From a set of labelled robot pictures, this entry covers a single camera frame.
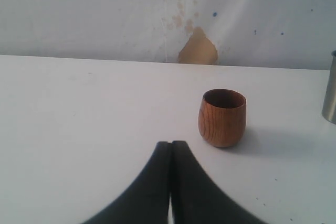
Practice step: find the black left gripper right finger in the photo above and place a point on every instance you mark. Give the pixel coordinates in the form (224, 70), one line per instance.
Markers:
(195, 197)

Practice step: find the stainless steel cup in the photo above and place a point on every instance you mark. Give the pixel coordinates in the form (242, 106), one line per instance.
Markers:
(328, 110)

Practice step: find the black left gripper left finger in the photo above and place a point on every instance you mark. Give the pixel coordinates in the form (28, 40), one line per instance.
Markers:
(147, 199)

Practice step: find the brown wooden cup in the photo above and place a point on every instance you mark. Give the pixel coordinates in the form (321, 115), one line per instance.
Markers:
(222, 117)

